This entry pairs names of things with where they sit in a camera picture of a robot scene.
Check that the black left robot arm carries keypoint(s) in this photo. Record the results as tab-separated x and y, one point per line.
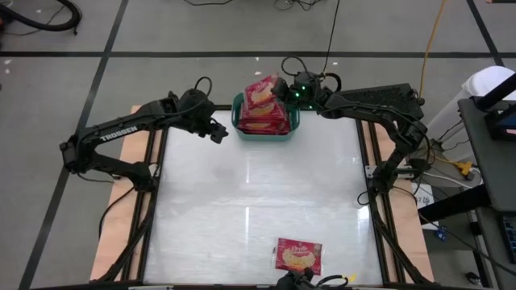
121	131

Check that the black desk leg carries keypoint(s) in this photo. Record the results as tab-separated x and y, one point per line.
455	203

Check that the teal plastic basket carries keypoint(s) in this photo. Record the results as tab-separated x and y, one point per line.
266	137

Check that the blue tag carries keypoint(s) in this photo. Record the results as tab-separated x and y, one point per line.
442	234

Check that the black keyboard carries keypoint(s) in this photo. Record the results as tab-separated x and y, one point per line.
510	237

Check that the white bin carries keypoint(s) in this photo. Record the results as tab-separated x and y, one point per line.
483	80

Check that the grey side desk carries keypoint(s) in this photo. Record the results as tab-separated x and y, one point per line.
492	249

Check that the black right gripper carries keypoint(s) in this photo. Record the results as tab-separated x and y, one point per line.
304	90

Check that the plywood base board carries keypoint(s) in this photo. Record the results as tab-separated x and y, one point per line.
119	209

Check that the black table frame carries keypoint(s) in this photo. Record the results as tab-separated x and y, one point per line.
360	137

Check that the yellow tag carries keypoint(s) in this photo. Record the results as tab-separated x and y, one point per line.
352	278

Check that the yellow power splitter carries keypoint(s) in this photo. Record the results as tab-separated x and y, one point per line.
465	167

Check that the small black camera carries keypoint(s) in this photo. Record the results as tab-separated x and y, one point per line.
296	282

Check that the red popcorn bag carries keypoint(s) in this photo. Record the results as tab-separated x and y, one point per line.
298	258
264	112
260	92
262	127

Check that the white paper sheet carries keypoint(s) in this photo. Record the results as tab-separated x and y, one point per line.
423	201

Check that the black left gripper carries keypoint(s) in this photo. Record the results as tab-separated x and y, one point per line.
206	124

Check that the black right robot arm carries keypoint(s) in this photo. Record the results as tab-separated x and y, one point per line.
363	110

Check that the black mouse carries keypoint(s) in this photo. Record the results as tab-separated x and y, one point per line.
472	278

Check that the dark grey desk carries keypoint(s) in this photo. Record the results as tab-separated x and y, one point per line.
496	169

